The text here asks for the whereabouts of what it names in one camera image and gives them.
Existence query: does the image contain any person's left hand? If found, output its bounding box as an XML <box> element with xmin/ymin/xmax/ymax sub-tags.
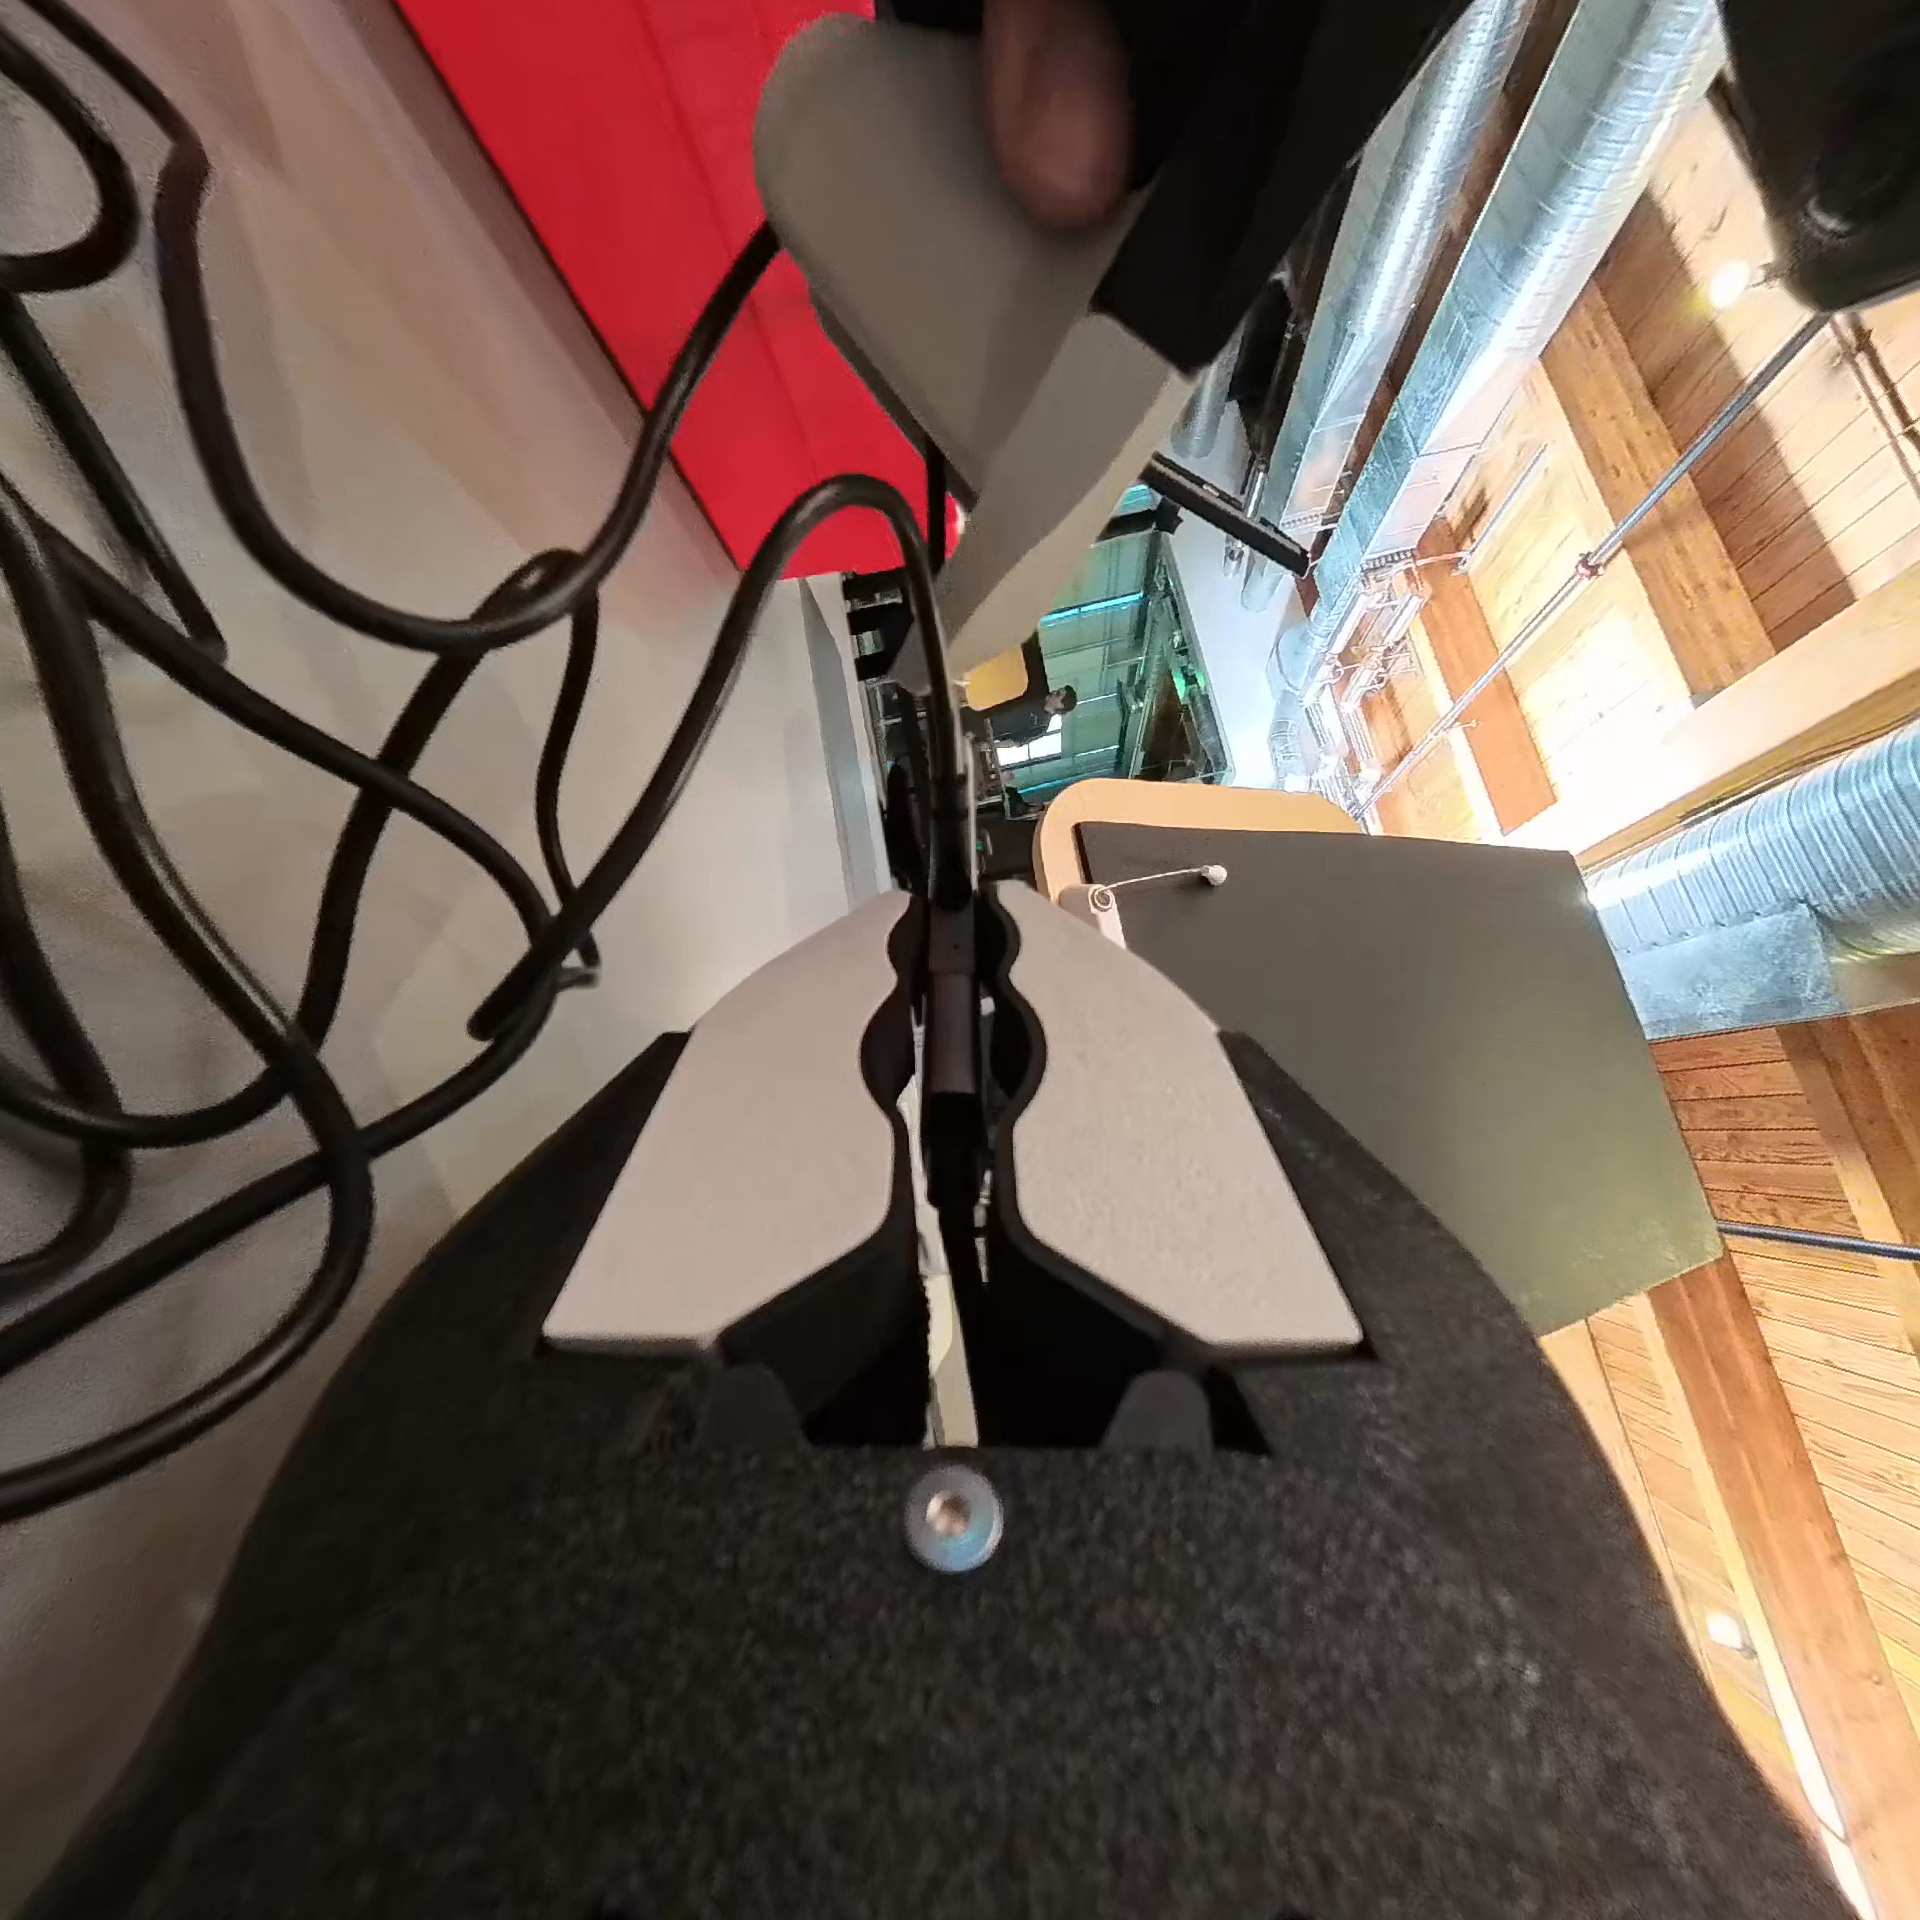
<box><xmin>979</xmin><ymin>0</ymin><xmax>1137</xmax><ymax>233</ymax></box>

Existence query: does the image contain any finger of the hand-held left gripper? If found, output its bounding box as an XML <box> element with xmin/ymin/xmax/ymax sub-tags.
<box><xmin>936</xmin><ymin>318</ymin><xmax>1198</xmax><ymax>674</ymax></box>
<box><xmin>750</xmin><ymin>13</ymin><xmax>1130</xmax><ymax>507</ymax></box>

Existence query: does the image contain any white folding stand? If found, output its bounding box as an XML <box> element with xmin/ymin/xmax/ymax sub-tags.
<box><xmin>1055</xmin><ymin>864</ymin><xmax>1233</xmax><ymax>952</ymax></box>

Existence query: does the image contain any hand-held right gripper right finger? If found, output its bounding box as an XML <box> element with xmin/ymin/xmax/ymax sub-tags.
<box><xmin>994</xmin><ymin>885</ymin><xmax>1364</xmax><ymax>1370</ymax></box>

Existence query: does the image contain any grey desk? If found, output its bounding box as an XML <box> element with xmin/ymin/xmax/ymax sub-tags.
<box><xmin>0</xmin><ymin>0</ymin><xmax>900</xmax><ymax>1920</ymax></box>

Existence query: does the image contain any rectangular silver duct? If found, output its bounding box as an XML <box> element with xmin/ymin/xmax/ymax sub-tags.
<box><xmin>1302</xmin><ymin>0</ymin><xmax>1725</xmax><ymax>634</ymax></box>

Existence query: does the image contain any large round silver duct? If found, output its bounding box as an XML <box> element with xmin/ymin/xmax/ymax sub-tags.
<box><xmin>1583</xmin><ymin>737</ymin><xmax>1920</xmax><ymax>1038</ymax></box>

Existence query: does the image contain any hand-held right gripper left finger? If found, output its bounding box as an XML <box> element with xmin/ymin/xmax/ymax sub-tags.
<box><xmin>535</xmin><ymin>897</ymin><xmax>920</xmax><ymax>1361</ymax></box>

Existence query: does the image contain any wood-framed black board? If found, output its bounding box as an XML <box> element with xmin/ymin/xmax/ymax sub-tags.
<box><xmin>1039</xmin><ymin>779</ymin><xmax>1718</xmax><ymax>1335</ymax></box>

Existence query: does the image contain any red storage bin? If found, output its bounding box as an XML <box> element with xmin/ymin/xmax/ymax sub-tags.
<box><xmin>391</xmin><ymin>0</ymin><xmax>962</xmax><ymax>576</ymax></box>

